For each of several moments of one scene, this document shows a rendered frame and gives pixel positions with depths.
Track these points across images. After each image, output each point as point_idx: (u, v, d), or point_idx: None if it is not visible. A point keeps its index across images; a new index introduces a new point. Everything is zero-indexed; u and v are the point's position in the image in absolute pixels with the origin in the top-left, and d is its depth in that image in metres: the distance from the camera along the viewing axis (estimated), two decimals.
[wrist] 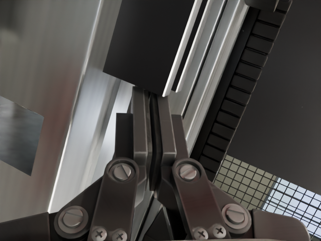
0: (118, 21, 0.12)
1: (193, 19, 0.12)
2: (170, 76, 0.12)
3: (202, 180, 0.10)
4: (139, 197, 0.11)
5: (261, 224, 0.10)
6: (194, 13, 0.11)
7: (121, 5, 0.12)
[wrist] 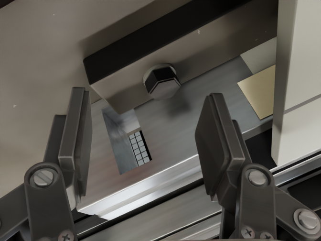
0: (260, 134, 0.23)
1: (292, 161, 0.22)
2: None
3: (268, 190, 0.10)
4: (69, 203, 0.11)
5: None
6: (295, 160, 0.22)
7: (267, 130, 0.23)
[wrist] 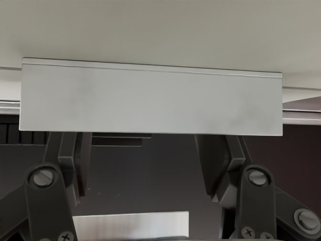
0: None
1: (12, 100, 0.19)
2: None
3: (269, 190, 0.10)
4: (69, 203, 0.11)
5: None
6: (16, 100, 0.19)
7: None
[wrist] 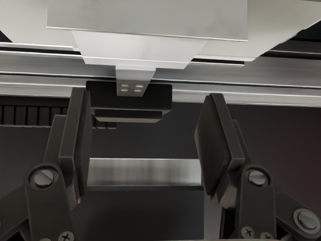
0: None
1: (34, 47, 0.21)
2: None
3: (268, 190, 0.10)
4: (69, 203, 0.11)
5: None
6: (37, 46, 0.21)
7: None
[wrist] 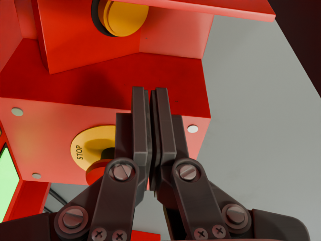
0: None
1: None
2: None
3: (202, 180, 0.10)
4: (139, 197, 0.11)
5: (261, 224, 0.10)
6: None
7: None
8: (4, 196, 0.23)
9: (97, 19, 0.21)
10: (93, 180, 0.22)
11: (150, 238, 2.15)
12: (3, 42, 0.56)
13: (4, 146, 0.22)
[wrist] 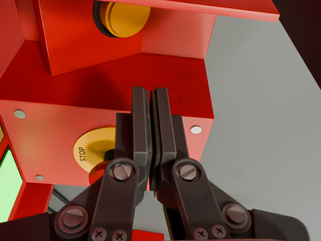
0: None
1: None
2: None
3: (202, 180, 0.10)
4: (139, 197, 0.11)
5: (261, 224, 0.10)
6: None
7: None
8: (7, 198, 0.23)
9: (99, 20, 0.21)
10: None
11: (154, 237, 2.15)
12: (5, 44, 0.56)
13: (7, 148, 0.22)
